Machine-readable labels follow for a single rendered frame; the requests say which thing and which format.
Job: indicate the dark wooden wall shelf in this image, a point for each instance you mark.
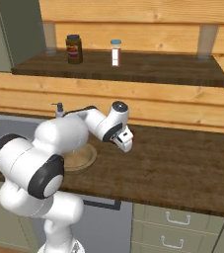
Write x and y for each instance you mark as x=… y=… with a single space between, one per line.
x=143 y=69

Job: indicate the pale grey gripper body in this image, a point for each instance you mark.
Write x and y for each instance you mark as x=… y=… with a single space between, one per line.
x=126 y=140

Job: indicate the grey metal sink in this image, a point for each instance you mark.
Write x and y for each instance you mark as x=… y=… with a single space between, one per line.
x=5 y=126

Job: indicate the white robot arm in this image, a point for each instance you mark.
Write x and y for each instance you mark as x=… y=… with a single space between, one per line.
x=28 y=161

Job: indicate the grey-green wall cabinet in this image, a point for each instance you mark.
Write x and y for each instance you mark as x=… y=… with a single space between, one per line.
x=18 y=33

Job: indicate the dark brown jar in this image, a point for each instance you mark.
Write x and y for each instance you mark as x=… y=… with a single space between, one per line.
x=74 y=49

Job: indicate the grey soap dispenser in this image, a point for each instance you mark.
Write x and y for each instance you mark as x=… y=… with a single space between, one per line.
x=60 y=110

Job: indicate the white bottle with blue cap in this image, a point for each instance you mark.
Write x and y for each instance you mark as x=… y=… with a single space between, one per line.
x=115 y=53

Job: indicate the tan wooden bowl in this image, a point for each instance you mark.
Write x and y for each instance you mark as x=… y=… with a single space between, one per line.
x=82 y=157

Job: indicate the grey shelf bracket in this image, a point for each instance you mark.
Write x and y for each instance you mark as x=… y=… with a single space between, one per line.
x=207 y=41
x=50 y=38

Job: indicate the grey-green drawer front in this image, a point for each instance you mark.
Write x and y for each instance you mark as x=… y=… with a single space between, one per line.
x=149 y=215
x=146 y=238

